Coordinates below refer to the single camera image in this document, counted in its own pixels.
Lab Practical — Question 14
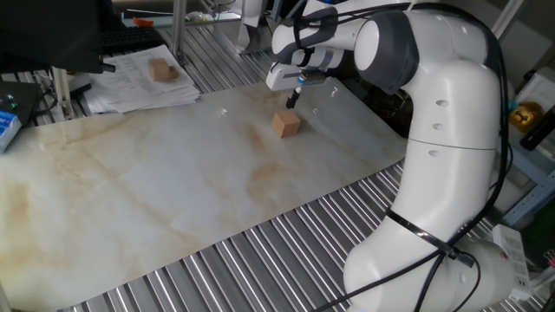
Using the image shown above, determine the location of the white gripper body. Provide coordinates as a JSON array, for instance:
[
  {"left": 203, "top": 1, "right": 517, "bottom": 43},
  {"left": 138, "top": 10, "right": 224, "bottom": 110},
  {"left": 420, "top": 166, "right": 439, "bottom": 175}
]
[{"left": 264, "top": 61, "right": 305, "bottom": 93}]

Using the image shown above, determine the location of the small wooden cube block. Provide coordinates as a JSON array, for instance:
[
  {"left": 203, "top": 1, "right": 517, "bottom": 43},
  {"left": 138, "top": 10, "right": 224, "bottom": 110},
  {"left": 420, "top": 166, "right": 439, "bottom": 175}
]
[{"left": 271, "top": 109, "right": 302, "bottom": 140}]

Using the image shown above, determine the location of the light wooden block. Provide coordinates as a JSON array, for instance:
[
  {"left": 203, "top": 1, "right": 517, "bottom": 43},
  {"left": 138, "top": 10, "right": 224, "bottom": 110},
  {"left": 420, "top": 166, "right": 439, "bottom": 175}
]
[{"left": 147, "top": 58, "right": 171, "bottom": 82}]

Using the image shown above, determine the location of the white paper stack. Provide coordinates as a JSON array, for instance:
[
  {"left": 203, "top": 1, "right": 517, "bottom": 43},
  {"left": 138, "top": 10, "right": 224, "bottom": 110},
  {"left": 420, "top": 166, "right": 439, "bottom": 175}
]
[{"left": 82, "top": 44, "right": 201, "bottom": 114}]

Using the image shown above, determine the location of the black keyboard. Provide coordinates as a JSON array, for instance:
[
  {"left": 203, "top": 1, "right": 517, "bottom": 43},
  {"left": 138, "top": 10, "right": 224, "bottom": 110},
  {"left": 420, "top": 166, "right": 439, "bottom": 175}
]
[{"left": 101, "top": 25, "right": 167, "bottom": 56}]

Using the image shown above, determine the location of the marble pattern table mat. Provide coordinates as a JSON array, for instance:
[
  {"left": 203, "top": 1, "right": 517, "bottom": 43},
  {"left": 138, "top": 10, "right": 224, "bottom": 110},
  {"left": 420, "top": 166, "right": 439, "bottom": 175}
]
[{"left": 0, "top": 75, "right": 408, "bottom": 312}]

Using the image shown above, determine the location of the yellow lion toy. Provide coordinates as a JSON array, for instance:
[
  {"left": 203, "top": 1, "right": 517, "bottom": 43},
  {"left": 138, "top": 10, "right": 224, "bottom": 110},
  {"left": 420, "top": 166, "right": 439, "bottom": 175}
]
[{"left": 507, "top": 101, "right": 544, "bottom": 133}]

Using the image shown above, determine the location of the black computer monitor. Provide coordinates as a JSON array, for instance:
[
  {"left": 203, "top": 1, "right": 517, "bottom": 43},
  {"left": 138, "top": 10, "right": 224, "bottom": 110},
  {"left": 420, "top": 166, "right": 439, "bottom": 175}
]
[{"left": 0, "top": 0, "right": 117, "bottom": 75}]

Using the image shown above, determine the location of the white box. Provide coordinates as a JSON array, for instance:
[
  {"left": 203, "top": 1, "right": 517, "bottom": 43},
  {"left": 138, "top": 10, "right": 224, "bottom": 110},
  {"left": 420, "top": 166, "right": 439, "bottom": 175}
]
[{"left": 514, "top": 67, "right": 555, "bottom": 114}]

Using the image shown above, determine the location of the blue grey metal shelf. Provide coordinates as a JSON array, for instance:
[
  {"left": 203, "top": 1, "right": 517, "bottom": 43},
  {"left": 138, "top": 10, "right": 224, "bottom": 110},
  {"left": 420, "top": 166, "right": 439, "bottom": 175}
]
[{"left": 498, "top": 142, "right": 555, "bottom": 229}]

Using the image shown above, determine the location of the black flat pad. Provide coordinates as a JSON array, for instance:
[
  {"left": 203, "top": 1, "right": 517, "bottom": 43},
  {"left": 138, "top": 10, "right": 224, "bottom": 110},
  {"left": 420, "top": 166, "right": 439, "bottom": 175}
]
[{"left": 0, "top": 80, "right": 42, "bottom": 127}]

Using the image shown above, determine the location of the white power strip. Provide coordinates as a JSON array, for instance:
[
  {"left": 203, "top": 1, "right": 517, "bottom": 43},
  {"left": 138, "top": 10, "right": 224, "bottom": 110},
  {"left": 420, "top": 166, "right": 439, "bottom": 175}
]
[{"left": 492, "top": 224, "right": 532, "bottom": 302}]

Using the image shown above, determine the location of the blue white tissue pack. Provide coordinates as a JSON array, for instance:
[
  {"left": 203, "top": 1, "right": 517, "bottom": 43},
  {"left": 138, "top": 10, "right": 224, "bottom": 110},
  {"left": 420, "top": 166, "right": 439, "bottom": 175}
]
[{"left": 0, "top": 110, "right": 23, "bottom": 153}]

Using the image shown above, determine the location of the silver wrist camera blue cap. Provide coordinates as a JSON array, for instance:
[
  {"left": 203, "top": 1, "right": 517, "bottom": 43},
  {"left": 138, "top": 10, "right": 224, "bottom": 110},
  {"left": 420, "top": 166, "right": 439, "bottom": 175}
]
[{"left": 297, "top": 70, "right": 327, "bottom": 87}]

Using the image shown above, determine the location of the aluminium frame post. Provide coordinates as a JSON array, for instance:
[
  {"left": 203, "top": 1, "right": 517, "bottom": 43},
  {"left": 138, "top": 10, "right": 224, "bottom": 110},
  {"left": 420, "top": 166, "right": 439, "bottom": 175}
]
[{"left": 171, "top": 0, "right": 188, "bottom": 66}]

